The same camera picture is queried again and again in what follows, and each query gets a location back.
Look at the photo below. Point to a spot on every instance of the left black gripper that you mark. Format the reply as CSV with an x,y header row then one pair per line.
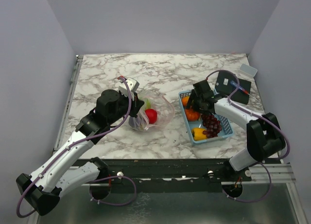
x,y
136,104

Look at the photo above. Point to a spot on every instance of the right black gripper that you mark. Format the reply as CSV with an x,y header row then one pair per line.
x,y
194,96

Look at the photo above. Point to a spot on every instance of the orange fruit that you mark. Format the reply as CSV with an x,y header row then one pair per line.
x,y
185,100

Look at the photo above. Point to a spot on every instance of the green cabbage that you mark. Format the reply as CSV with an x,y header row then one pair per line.
x,y
148,104

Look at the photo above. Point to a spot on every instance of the red tomato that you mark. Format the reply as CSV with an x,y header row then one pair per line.
x,y
151,115

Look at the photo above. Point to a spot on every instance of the purple eggplant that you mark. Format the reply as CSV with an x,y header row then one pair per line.
x,y
137,123

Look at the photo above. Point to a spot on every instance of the orange mini pumpkin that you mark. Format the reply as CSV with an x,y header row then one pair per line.
x,y
192,115

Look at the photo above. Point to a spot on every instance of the clear pink zip bag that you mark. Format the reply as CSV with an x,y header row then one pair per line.
x,y
165,110

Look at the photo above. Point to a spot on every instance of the red grape bunch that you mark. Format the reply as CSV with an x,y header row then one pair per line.
x,y
212,125

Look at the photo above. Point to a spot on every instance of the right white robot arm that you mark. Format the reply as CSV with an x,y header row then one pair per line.
x,y
263,134

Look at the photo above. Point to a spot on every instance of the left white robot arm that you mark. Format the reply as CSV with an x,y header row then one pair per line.
x,y
44,187

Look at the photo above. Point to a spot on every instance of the yellow bell pepper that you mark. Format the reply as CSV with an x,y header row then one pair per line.
x,y
199,134

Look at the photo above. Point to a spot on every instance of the light blue plastic basket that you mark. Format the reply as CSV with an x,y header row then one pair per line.
x,y
227,130

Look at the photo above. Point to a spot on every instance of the blue red screwdriver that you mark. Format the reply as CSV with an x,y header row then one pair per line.
x,y
242,89

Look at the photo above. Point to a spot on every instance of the clear plastic lid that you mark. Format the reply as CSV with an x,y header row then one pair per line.
x,y
248,70

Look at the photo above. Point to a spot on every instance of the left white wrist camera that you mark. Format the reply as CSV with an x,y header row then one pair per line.
x,y
128,85

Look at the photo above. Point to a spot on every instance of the aluminium side rail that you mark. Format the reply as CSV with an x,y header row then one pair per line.
x,y
73,83

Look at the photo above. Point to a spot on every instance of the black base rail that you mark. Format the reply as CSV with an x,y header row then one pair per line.
x,y
170,175

